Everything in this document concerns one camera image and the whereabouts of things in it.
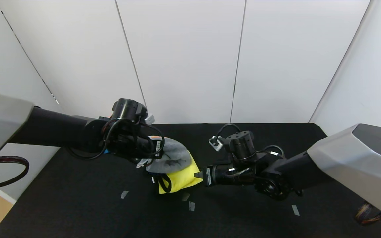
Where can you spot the grey terry towel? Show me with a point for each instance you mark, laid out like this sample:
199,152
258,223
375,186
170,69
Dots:
174,155

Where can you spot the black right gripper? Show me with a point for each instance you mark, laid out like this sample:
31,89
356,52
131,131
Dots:
208,177

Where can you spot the small clear tape piece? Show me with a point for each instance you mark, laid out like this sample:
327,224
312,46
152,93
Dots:
186,197

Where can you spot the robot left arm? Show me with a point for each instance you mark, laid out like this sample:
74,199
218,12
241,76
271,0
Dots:
45,129

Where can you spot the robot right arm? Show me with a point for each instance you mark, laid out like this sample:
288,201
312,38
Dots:
309,165

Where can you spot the yellow microfiber towel black trim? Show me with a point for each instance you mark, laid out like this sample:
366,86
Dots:
184,177

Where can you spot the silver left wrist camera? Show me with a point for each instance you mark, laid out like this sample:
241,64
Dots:
149,119

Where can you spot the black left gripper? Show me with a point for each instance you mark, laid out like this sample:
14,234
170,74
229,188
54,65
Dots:
158,148

